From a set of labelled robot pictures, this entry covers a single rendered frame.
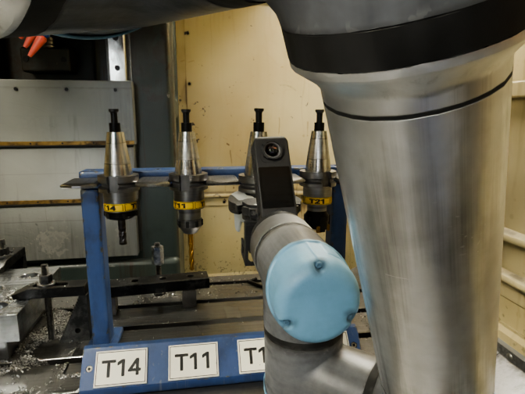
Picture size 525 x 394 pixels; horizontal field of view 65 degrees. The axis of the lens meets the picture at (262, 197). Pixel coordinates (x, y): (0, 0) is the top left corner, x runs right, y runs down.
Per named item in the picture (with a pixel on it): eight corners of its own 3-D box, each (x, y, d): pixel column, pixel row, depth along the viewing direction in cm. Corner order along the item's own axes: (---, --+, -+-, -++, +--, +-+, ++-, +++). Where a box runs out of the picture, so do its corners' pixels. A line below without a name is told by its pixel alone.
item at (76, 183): (94, 189, 62) (94, 184, 62) (57, 190, 61) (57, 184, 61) (105, 182, 69) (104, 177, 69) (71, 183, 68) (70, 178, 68)
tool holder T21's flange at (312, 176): (323, 181, 75) (324, 167, 75) (342, 186, 70) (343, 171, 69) (293, 183, 73) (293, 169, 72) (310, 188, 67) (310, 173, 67)
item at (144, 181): (169, 187, 64) (169, 182, 64) (133, 188, 63) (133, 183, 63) (172, 180, 71) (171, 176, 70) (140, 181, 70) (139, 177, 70)
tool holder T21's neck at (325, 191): (322, 199, 75) (322, 181, 74) (337, 204, 71) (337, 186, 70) (297, 201, 73) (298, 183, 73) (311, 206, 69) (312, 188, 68)
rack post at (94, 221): (114, 359, 72) (101, 191, 66) (81, 362, 71) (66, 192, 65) (123, 331, 82) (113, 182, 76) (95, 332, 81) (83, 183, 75)
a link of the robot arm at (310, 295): (273, 361, 33) (271, 261, 31) (254, 299, 44) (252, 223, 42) (365, 350, 34) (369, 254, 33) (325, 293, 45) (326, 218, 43)
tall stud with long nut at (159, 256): (165, 297, 97) (162, 244, 94) (153, 298, 96) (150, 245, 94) (166, 291, 99) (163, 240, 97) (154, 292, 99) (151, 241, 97)
